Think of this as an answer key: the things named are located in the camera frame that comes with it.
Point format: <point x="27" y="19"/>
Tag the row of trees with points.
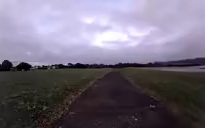
<point x="76" y="65"/>

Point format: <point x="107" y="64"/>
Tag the dark asphalt path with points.
<point x="114" y="100"/>

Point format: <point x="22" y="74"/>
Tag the grass field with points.
<point x="186" y="90"/>
<point x="26" y="93"/>

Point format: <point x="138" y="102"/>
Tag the wooded hillside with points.
<point x="193" y="61"/>

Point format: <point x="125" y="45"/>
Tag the pale water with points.
<point x="193" y="69"/>

